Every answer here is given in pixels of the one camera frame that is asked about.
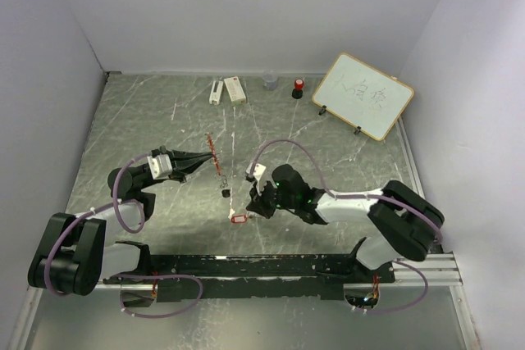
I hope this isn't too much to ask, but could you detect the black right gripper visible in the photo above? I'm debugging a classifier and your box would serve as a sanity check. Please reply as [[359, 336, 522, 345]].
[[245, 177, 297, 220]]

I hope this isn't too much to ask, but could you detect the red usb stick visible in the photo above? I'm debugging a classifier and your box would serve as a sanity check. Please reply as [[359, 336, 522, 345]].
[[230, 213, 251, 225]]

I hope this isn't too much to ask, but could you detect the red handled metal key holder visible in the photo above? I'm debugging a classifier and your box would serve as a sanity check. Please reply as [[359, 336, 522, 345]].
[[206, 133, 222, 176]]

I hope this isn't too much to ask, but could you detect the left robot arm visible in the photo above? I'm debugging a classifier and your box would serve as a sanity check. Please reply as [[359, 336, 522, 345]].
[[27, 147, 213, 296]]

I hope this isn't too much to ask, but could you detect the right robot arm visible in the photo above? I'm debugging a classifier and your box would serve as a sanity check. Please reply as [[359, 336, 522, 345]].
[[246, 164, 445, 283]]

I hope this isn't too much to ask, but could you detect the white stapler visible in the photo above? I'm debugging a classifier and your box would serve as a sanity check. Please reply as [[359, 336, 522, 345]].
[[208, 80, 223, 106]]

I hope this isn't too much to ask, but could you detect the white green staple box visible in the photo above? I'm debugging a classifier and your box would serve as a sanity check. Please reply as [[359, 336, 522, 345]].
[[223, 76, 247, 106]]

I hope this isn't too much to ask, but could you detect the red black stamp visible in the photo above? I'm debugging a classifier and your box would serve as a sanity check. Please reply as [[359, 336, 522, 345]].
[[292, 79, 304, 99]]

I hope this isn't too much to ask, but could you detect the clear paperclip jar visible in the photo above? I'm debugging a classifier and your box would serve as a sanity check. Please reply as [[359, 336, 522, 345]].
[[262, 70, 278, 91]]

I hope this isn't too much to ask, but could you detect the yellow framed whiteboard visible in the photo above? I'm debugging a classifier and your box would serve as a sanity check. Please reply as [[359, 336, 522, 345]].
[[312, 52, 414, 141]]

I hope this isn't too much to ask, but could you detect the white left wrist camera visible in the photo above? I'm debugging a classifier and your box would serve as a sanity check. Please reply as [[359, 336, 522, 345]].
[[147, 154, 173, 180]]

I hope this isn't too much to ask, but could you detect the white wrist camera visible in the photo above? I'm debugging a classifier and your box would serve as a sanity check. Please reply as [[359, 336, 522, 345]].
[[147, 154, 173, 180], [246, 162, 267, 195]]

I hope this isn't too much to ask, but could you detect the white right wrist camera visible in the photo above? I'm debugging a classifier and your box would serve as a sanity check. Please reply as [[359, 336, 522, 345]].
[[246, 162, 267, 195]]

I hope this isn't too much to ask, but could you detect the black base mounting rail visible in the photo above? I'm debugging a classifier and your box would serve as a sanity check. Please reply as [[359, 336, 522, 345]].
[[102, 254, 397, 304]]

